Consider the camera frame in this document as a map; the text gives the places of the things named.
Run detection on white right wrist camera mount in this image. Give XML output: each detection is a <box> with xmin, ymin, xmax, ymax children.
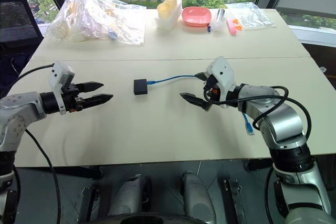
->
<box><xmin>204</xmin><ymin>56</ymin><xmax>236</xmax><ymax>110</ymax></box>

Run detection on black metal stand bracket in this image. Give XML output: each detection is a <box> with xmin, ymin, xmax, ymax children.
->
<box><xmin>222</xmin><ymin>178</ymin><xmax>248</xmax><ymax>224</ymax></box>
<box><xmin>78</xmin><ymin>185</ymin><xmax>100</xmax><ymax>224</ymax></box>

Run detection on clear utensil packet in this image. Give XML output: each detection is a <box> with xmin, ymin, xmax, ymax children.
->
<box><xmin>210</xmin><ymin>8</ymin><xmax>227</xmax><ymax>36</ymax></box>

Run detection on flat clear plastic bag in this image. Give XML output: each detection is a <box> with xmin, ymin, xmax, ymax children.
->
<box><xmin>225</xmin><ymin>2</ymin><xmax>277</xmax><ymax>31</ymax></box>

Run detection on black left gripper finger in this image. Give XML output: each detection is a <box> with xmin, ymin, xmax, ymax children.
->
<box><xmin>78</xmin><ymin>93</ymin><xmax>114</xmax><ymax>110</ymax></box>
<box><xmin>75</xmin><ymin>81</ymin><xmax>104</xmax><ymax>94</ymax></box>

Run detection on blue Ethernet cable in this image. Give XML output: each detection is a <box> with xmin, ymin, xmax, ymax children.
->
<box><xmin>146</xmin><ymin>74</ymin><xmax>256</xmax><ymax>137</ymax></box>

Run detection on large clear plastic bag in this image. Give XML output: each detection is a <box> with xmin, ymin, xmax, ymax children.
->
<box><xmin>45</xmin><ymin>0</ymin><xmax>146</xmax><ymax>47</ymax></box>

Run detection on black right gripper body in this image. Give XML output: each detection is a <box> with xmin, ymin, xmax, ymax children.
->
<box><xmin>203</xmin><ymin>75</ymin><xmax>221</xmax><ymax>104</ymax></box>

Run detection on silver rounded robot leg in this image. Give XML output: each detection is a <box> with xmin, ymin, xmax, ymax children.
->
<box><xmin>180</xmin><ymin>170</ymin><xmax>216</xmax><ymax>222</ymax></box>
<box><xmin>108</xmin><ymin>174</ymin><xmax>152</xmax><ymax>217</ymax></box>

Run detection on white cup holder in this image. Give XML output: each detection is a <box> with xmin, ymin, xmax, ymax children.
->
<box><xmin>154</xmin><ymin>0</ymin><xmax>183</xmax><ymax>31</ymax></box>

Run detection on pink rectangular case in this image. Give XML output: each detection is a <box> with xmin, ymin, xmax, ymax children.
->
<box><xmin>226</xmin><ymin>18</ymin><xmax>237</xmax><ymax>36</ymax></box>

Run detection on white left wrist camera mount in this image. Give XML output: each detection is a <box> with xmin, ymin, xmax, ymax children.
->
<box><xmin>48</xmin><ymin>60</ymin><xmax>76</xmax><ymax>115</ymax></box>

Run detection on black mesh chair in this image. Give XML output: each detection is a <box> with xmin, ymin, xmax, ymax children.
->
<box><xmin>0</xmin><ymin>0</ymin><xmax>43</xmax><ymax>49</ymax></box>

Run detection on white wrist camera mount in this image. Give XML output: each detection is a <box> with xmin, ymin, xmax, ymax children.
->
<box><xmin>204</xmin><ymin>56</ymin><xmax>236</xmax><ymax>110</ymax></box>
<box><xmin>48</xmin><ymin>60</ymin><xmax>76</xmax><ymax>115</ymax></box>

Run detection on small black adapter box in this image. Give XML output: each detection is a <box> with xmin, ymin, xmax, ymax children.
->
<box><xmin>133</xmin><ymin>78</ymin><xmax>149</xmax><ymax>96</ymax></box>

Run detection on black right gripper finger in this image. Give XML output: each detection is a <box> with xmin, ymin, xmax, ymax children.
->
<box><xmin>194</xmin><ymin>71</ymin><xmax>210</xmax><ymax>81</ymax></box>
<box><xmin>179</xmin><ymin>92</ymin><xmax>213</xmax><ymax>112</ymax></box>

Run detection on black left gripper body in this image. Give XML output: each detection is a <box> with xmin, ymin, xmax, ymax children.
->
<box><xmin>61</xmin><ymin>83</ymin><xmax>84</xmax><ymax>114</ymax></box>

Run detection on pink plastic bowl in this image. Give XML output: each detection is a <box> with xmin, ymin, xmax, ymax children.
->
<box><xmin>181</xmin><ymin>6</ymin><xmax>213</xmax><ymax>28</ymax></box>

